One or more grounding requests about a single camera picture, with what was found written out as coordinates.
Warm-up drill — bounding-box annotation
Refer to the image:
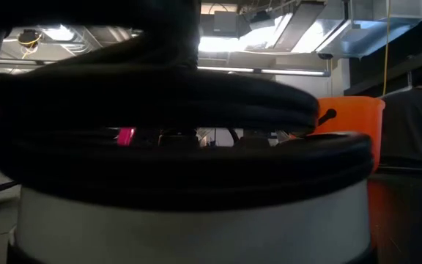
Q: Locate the black lamp cable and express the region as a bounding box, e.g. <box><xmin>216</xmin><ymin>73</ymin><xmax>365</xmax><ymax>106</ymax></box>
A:
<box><xmin>0</xmin><ymin>62</ymin><xmax>376</xmax><ymax>213</ymax></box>

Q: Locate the black table mat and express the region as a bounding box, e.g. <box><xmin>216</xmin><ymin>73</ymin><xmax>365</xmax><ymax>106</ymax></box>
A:
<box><xmin>367</xmin><ymin>172</ymin><xmax>422</xmax><ymax>264</ymax></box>

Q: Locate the silver ceiling duct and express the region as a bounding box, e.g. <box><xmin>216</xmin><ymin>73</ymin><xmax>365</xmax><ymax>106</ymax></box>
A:
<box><xmin>229</xmin><ymin>0</ymin><xmax>422</xmax><ymax>62</ymax></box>

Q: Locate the ceiling light tube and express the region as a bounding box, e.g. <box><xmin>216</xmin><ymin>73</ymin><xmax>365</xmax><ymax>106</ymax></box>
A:
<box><xmin>196</xmin><ymin>65</ymin><xmax>332</xmax><ymax>78</ymax></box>

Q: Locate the pink plastic bucket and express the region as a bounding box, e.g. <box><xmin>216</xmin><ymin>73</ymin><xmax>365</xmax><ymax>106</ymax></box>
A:
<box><xmin>116</xmin><ymin>126</ymin><xmax>137</xmax><ymax>147</ymax></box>

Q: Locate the yellow hanging cable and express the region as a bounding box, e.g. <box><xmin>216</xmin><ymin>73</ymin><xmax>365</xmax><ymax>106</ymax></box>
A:
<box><xmin>381</xmin><ymin>0</ymin><xmax>392</xmax><ymax>97</ymax></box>

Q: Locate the yellow ceiling cable coil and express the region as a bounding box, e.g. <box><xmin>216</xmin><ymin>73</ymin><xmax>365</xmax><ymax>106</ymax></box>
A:
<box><xmin>17</xmin><ymin>28</ymin><xmax>44</xmax><ymax>60</ymax></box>

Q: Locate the person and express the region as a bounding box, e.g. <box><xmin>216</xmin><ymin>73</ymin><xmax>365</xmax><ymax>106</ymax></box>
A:
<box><xmin>378</xmin><ymin>68</ymin><xmax>422</xmax><ymax>170</ymax></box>

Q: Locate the white desk lamp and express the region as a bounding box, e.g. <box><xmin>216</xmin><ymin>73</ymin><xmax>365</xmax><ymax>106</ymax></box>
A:
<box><xmin>0</xmin><ymin>0</ymin><xmax>376</xmax><ymax>264</ymax></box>

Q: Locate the grey ceiling box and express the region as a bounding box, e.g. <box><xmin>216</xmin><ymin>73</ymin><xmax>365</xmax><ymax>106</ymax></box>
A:
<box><xmin>213</xmin><ymin>10</ymin><xmax>240</xmax><ymax>36</ymax></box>

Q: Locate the orange plastic bucket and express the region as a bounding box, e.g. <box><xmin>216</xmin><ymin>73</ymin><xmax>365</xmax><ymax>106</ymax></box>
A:
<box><xmin>287</xmin><ymin>95</ymin><xmax>387</xmax><ymax>173</ymax></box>

